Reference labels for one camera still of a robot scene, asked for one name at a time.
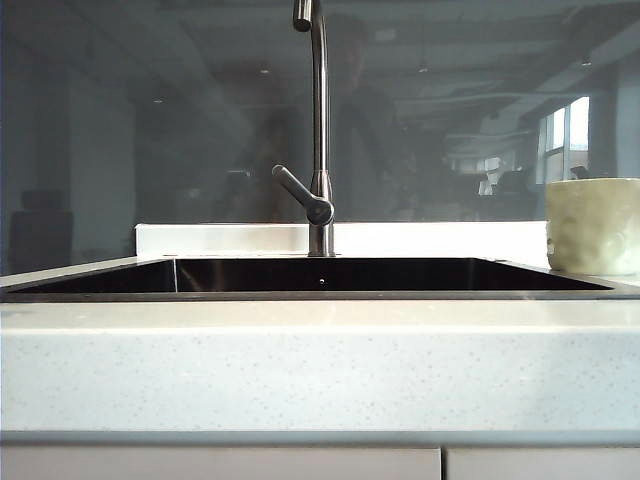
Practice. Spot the pale green ceramic mug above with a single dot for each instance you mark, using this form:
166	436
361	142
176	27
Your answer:
595	225

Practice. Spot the black sink basin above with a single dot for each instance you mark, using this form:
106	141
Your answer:
400	276

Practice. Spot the steel gooseneck faucet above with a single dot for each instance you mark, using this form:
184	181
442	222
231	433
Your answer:
320	100

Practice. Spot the white counter upstand ledge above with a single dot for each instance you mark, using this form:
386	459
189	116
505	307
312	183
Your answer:
225	240

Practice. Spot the wide beige cabinet door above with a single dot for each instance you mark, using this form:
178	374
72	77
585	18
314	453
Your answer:
220	465

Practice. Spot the narrow beige cabinet door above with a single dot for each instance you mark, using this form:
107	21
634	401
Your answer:
545	465

